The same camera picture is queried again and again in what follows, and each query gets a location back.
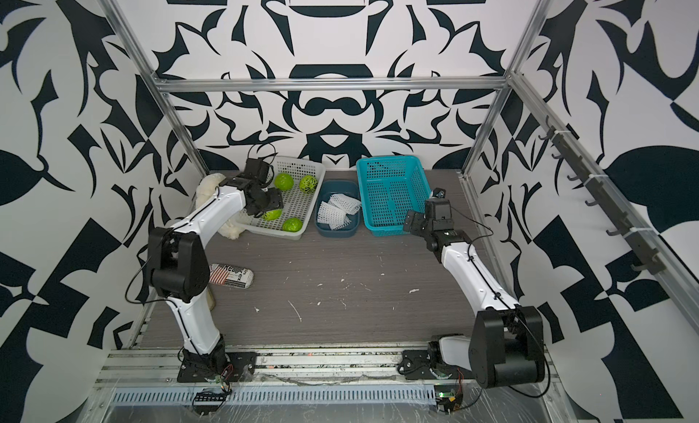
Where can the dark blue plastic tub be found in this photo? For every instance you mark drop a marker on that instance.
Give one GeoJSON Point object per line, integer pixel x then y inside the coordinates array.
{"type": "Point", "coordinates": [329, 188]}

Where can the tan wooden cylinder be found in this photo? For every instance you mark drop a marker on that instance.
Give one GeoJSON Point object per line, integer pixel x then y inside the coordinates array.
{"type": "Point", "coordinates": [210, 299]}

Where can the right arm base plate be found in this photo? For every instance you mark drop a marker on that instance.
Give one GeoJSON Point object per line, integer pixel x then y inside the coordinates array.
{"type": "Point", "coordinates": [427, 363]}

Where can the white foam net in tub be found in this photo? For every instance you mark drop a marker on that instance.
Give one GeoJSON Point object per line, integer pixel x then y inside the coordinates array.
{"type": "Point", "coordinates": [349, 205]}

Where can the white perforated plastic basket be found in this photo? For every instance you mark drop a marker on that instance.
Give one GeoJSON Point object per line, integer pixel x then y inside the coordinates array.
{"type": "Point", "coordinates": [297, 204]}

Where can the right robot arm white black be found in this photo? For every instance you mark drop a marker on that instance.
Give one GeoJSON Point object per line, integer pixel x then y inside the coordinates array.
{"type": "Point", "coordinates": [506, 347]}

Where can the teal perforated plastic basket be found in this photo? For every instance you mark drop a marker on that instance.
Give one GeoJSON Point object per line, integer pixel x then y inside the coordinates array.
{"type": "Point", "coordinates": [390, 187]}

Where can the white plush dog toy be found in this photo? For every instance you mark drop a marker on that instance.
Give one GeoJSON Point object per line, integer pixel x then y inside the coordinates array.
{"type": "Point", "coordinates": [208, 193]}

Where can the white foam net sleeve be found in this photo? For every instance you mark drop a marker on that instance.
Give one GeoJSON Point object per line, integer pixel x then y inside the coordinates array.
{"type": "Point", "coordinates": [332, 217]}

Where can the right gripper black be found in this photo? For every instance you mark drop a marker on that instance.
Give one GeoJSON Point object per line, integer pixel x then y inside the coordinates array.
{"type": "Point", "coordinates": [416, 228]}

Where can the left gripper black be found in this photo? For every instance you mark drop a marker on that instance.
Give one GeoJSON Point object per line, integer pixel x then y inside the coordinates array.
{"type": "Point", "coordinates": [278, 201]}

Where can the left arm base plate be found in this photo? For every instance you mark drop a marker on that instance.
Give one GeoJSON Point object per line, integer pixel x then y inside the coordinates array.
{"type": "Point", "coordinates": [234, 367]}

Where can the patterned small pouch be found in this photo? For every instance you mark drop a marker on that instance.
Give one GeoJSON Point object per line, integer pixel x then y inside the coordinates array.
{"type": "Point", "coordinates": [232, 276]}

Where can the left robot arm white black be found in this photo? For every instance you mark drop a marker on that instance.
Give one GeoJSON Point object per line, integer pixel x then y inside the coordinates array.
{"type": "Point", "coordinates": [178, 268]}

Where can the black wall hook rail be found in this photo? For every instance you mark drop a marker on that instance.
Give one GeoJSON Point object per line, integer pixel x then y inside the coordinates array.
{"type": "Point", "coordinates": [606, 196]}

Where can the green custard apple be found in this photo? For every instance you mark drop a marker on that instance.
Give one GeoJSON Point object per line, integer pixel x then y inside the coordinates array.
{"type": "Point", "coordinates": [284, 182]}
{"type": "Point", "coordinates": [292, 225]}
{"type": "Point", "coordinates": [308, 184]}
{"type": "Point", "coordinates": [273, 215]}

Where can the right green circuit board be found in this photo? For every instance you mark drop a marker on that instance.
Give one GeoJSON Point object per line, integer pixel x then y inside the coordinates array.
{"type": "Point", "coordinates": [448, 399]}

